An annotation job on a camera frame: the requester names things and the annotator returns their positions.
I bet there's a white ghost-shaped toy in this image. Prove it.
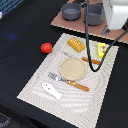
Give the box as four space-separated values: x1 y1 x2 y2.
42 83 62 100

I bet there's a small dark grey pot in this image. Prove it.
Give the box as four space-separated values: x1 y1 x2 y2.
61 2 86 21

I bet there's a beige woven placemat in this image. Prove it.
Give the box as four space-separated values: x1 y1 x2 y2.
17 33 118 128

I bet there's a yellow butter box toy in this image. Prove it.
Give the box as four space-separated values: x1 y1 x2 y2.
97 43 106 58

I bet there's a fork with orange handle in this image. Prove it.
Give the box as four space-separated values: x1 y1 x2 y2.
48 72 89 91

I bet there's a red toy tomato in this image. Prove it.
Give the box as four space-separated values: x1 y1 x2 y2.
41 43 52 53

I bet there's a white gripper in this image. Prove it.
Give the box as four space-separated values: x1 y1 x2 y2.
102 0 128 35

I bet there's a large dark grey pot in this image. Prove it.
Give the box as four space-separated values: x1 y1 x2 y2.
84 4 104 26

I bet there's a round beige plate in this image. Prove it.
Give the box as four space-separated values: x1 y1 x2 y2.
59 57 87 81

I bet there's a knife with orange handle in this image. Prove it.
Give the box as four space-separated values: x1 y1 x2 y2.
61 51 100 65

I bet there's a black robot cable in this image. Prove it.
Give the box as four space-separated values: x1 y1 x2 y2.
84 0 128 73

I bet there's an orange bread loaf toy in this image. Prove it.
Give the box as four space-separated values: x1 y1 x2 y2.
67 37 85 52

